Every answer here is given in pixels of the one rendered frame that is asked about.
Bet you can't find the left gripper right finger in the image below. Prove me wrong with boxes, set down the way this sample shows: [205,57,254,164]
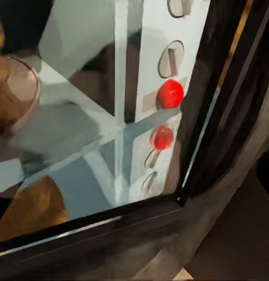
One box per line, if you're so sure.
[256,155,269,194]

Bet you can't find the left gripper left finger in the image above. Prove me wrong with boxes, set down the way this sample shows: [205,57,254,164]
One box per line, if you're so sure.
[0,156,24,216]

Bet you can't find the microwave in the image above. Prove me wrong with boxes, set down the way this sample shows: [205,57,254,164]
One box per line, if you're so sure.
[0,0,269,281]

